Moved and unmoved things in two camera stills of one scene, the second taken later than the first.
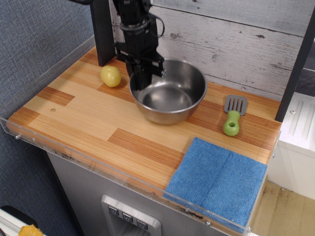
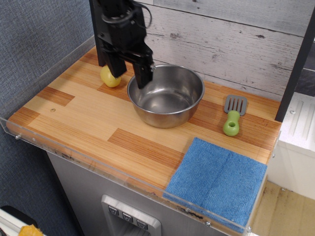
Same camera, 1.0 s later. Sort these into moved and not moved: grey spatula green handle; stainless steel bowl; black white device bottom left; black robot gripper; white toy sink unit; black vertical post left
Moved: black robot gripper; stainless steel bowl
Not moved: black white device bottom left; grey spatula green handle; white toy sink unit; black vertical post left
